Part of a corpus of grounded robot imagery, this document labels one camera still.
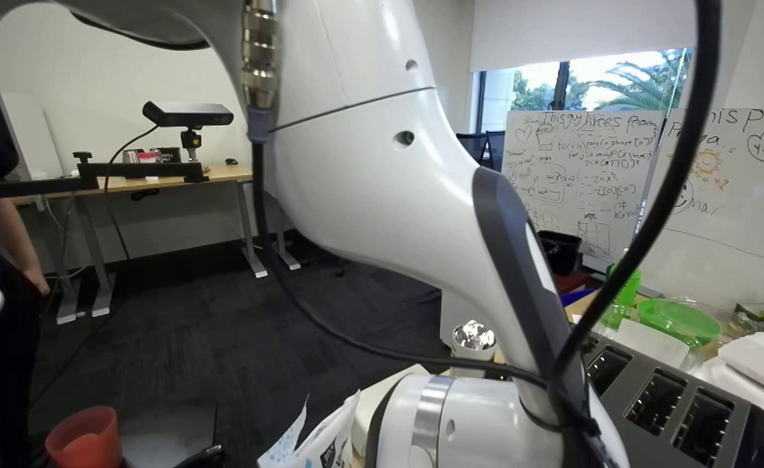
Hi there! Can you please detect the person hand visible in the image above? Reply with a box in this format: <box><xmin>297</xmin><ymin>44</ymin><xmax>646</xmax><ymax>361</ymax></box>
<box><xmin>17</xmin><ymin>260</ymin><xmax>54</xmax><ymax>301</ymax></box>

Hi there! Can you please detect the black slot toaster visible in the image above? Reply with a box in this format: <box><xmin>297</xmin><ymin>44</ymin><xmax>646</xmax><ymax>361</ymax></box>
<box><xmin>575</xmin><ymin>333</ymin><xmax>764</xmax><ymax>468</ymax></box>

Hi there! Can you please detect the bare person forearm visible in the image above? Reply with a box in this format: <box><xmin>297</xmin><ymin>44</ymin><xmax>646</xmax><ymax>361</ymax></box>
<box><xmin>0</xmin><ymin>195</ymin><xmax>42</xmax><ymax>275</ymax></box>

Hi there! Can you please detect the red plastic cup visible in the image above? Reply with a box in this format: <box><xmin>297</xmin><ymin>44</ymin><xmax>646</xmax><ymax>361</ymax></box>
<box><xmin>42</xmin><ymin>404</ymin><xmax>127</xmax><ymax>468</ymax></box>

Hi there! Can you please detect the wooden office desk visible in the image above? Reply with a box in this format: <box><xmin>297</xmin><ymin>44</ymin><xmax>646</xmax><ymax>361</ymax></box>
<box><xmin>14</xmin><ymin>161</ymin><xmax>303</xmax><ymax>329</ymax></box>

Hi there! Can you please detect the crumpled white printed packet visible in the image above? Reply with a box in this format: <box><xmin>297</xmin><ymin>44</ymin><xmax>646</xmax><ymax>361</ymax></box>
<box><xmin>255</xmin><ymin>394</ymin><xmax>364</xmax><ymax>468</ymax></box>

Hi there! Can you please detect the black waste bin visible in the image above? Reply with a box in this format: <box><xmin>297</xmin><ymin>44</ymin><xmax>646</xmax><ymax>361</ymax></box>
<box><xmin>535</xmin><ymin>227</ymin><xmax>584</xmax><ymax>282</ymax></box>

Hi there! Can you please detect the whiteboard with dense writing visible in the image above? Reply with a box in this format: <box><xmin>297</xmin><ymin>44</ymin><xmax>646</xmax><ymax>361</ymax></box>
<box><xmin>498</xmin><ymin>108</ymin><xmax>666</xmax><ymax>270</ymax></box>

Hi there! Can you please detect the white roller blind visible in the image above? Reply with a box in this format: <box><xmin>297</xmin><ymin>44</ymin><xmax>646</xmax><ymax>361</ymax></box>
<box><xmin>470</xmin><ymin>0</ymin><xmax>700</xmax><ymax>74</ymax></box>

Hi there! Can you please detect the white rectangular box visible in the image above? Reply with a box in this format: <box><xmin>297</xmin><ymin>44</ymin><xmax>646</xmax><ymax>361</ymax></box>
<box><xmin>611</xmin><ymin>317</ymin><xmax>692</xmax><ymax>372</ymax></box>

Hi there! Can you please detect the green plastic bowl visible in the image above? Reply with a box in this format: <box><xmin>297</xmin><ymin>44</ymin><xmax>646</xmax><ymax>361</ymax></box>
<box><xmin>635</xmin><ymin>296</ymin><xmax>726</xmax><ymax>348</ymax></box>

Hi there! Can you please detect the whiteboard with smiley drawings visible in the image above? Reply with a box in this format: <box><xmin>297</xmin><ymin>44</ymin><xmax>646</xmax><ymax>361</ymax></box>
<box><xmin>636</xmin><ymin>104</ymin><xmax>764</xmax><ymax>309</ymax></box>

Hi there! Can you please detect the dark green flat object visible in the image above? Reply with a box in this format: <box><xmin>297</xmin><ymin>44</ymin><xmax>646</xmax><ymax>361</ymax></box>
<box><xmin>730</xmin><ymin>300</ymin><xmax>764</xmax><ymax>329</ymax></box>

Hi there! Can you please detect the white folded cloth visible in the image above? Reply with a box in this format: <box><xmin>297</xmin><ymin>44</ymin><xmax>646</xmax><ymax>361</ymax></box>
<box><xmin>689</xmin><ymin>330</ymin><xmax>764</xmax><ymax>418</ymax></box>

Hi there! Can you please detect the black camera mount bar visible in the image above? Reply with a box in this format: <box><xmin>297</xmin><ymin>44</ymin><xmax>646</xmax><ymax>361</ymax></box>
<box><xmin>0</xmin><ymin>148</ymin><xmax>207</xmax><ymax>200</ymax></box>

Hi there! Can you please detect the black stereo camera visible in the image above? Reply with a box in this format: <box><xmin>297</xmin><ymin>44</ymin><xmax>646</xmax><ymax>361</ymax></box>
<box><xmin>141</xmin><ymin>100</ymin><xmax>237</xmax><ymax>160</ymax></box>

